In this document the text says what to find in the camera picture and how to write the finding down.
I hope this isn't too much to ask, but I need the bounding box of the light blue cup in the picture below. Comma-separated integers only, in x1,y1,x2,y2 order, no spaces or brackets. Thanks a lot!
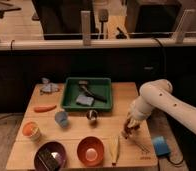
55,111,69,128

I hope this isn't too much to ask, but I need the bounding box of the black sponge in bowl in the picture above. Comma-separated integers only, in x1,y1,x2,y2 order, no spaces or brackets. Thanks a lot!
38,149,59,171

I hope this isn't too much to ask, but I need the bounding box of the blue cloth in tray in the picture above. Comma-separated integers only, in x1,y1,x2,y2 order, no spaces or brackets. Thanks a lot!
76,95,94,107

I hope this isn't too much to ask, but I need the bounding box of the yellow banana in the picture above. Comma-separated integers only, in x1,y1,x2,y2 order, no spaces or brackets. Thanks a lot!
109,135,119,166

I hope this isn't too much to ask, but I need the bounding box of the orange cup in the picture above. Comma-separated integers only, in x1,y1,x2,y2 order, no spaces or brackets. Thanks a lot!
22,122,41,141

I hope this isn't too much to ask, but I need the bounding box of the blue crumpled cloth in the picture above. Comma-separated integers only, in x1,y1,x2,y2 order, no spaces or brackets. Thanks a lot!
40,78,59,94

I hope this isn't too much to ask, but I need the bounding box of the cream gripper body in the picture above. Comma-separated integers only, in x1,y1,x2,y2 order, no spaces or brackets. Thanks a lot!
121,112,142,140

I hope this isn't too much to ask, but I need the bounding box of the purple bowl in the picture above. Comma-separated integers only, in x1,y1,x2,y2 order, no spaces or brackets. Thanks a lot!
34,141,67,171

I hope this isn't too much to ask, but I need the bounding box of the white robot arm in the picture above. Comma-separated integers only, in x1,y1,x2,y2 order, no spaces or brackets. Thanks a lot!
122,79,196,138

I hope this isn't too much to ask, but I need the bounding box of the green plastic tray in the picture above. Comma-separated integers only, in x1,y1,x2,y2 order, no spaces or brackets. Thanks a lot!
61,77,113,112

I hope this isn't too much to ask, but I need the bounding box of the dark brush in tray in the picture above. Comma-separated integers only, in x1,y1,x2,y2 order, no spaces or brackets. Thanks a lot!
78,80,107,103

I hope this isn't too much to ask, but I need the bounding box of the orange bowl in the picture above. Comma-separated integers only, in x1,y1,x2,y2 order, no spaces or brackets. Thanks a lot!
77,136,104,167

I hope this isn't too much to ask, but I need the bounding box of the orange carrot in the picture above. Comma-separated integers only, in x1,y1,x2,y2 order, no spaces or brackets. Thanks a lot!
33,105,57,113

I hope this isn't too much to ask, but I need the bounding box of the blue tape roll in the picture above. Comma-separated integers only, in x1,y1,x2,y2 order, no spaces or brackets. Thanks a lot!
152,136,170,156

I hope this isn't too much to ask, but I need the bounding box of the metal fork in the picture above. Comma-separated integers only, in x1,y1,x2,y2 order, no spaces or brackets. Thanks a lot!
130,137,150,153

